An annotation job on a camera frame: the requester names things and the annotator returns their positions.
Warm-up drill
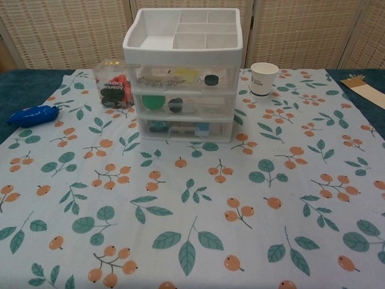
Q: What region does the clear plastic storage box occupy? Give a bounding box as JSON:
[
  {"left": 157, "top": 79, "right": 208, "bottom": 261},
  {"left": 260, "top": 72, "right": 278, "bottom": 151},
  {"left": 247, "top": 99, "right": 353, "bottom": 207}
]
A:
[{"left": 128, "top": 63, "right": 238, "bottom": 93}]

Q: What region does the white plastic drawer organizer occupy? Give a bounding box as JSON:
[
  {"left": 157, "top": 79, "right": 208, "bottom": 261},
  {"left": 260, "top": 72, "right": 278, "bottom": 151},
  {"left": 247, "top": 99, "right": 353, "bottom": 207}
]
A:
[{"left": 122, "top": 8, "right": 243, "bottom": 145}]

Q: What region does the black and grey round disc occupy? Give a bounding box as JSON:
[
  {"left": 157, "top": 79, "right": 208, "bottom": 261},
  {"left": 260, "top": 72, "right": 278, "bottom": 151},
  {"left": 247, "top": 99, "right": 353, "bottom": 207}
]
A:
[{"left": 168, "top": 98, "right": 183, "bottom": 114}]

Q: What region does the green round disc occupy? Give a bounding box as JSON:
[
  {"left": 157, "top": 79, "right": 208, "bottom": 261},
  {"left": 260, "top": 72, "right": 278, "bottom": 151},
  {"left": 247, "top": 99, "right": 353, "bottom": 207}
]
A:
[{"left": 141, "top": 95, "right": 166, "bottom": 111}]

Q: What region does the floral fruit print tablecloth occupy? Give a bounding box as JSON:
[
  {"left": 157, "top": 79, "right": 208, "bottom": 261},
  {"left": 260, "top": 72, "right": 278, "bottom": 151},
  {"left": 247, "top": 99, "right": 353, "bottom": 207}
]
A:
[{"left": 0, "top": 68, "right": 385, "bottom": 289}]

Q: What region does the clear box with red contents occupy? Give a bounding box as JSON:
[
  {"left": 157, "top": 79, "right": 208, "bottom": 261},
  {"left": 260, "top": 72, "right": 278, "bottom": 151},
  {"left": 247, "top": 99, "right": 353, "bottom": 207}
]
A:
[{"left": 93, "top": 60, "right": 135, "bottom": 109}]

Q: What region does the white paper cup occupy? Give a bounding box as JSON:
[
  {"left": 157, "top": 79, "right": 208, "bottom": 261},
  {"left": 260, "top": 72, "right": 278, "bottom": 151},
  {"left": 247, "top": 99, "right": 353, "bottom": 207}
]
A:
[{"left": 250, "top": 63, "right": 279, "bottom": 98}]

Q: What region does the blue snack packet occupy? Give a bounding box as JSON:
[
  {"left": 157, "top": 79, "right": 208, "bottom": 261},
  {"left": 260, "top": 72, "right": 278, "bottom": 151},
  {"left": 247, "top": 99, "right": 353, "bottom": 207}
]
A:
[{"left": 8, "top": 105, "right": 61, "bottom": 126}]

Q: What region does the woven folding screen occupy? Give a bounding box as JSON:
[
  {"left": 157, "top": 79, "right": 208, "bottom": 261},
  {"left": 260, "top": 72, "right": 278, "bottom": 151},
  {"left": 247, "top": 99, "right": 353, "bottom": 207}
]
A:
[{"left": 0, "top": 0, "right": 385, "bottom": 73}]

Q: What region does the brown and cream bookmark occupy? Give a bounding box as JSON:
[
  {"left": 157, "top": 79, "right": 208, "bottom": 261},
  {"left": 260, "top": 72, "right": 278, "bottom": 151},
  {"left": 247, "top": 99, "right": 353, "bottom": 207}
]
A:
[{"left": 340, "top": 73, "right": 385, "bottom": 111}]

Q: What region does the string of metal beads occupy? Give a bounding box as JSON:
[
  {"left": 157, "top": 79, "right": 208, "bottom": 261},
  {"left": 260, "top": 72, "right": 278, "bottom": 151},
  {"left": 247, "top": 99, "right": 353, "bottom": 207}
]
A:
[{"left": 137, "top": 76, "right": 165, "bottom": 87}]

